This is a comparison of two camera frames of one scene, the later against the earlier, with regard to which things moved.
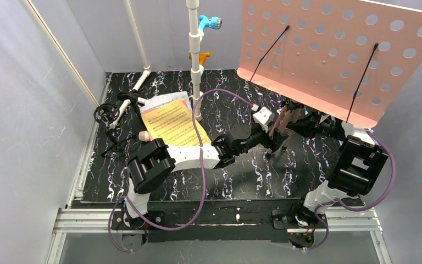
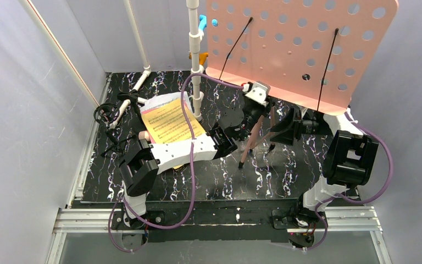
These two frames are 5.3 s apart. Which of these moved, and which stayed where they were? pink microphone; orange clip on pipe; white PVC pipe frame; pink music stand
Moved: pink music stand
Stayed: white PVC pipe frame; pink microphone; orange clip on pipe
